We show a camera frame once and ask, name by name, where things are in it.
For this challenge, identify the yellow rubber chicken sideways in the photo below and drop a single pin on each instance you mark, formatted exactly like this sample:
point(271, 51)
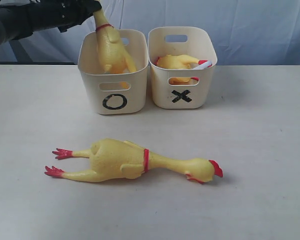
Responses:
point(114, 159)

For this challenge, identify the pale blue backdrop curtain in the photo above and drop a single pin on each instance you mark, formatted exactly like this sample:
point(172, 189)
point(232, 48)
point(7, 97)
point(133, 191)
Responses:
point(243, 32)

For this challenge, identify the cream bin marked X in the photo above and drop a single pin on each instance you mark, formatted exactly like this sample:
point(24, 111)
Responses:
point(180, 40)

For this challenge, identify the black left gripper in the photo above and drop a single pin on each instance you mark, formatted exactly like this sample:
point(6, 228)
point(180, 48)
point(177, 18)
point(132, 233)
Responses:
point(61, 14)

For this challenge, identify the yellow rubber chicken with tube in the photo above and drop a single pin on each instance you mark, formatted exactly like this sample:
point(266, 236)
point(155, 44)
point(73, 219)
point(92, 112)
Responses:
point(181, 62)

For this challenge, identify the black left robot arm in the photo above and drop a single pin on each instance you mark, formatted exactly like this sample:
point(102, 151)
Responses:
point(20, 20)

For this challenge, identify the cream bin marked O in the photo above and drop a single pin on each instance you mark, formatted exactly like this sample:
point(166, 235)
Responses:
point(111, 94)

